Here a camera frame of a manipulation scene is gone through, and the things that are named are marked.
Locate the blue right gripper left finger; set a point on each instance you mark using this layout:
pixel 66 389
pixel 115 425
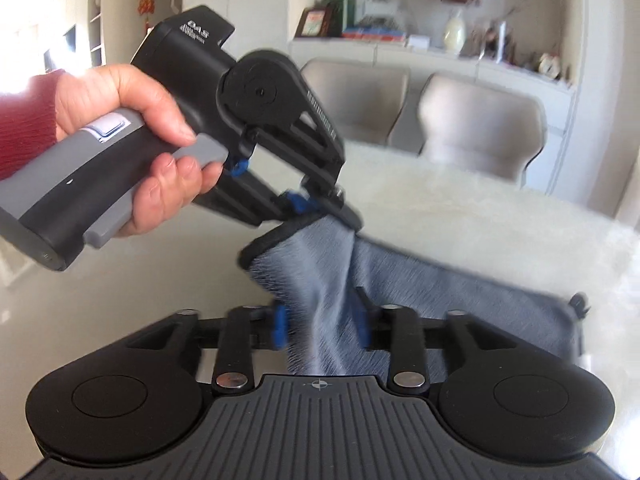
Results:
pixel 279 326

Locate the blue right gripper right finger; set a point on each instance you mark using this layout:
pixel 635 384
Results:
pixel 363 314

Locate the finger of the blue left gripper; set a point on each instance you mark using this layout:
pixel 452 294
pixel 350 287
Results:
pixel 332 203
pixel 290 205

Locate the blue and grey microfiber towel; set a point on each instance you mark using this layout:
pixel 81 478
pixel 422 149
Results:
pixel 314 266

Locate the red sleeved left forearm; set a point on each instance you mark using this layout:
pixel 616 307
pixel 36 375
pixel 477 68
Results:
pixel 28 123

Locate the left hand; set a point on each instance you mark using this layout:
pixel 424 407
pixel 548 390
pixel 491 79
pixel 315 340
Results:
pixel 172 183

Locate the framed picture on shelf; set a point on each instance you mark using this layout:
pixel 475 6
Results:
pixel 314 22

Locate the grey upholstered chair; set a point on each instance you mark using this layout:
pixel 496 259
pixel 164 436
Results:
pixel 363 101
pixel 480 127

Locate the stack of books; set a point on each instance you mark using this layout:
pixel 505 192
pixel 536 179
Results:
pixel 374 34

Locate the white ceramic vase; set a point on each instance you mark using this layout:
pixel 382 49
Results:
pixel 454 36

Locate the small alarm clock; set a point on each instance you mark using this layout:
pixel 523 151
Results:
pixel 549 66

